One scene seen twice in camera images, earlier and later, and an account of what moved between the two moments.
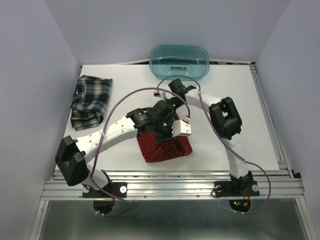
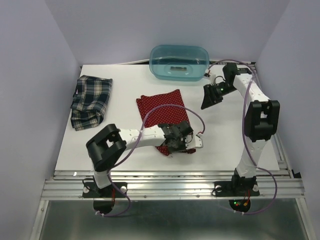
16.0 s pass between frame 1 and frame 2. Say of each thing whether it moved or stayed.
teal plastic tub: stayed
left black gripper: moved
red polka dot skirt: moved
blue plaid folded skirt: stayed
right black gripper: moved
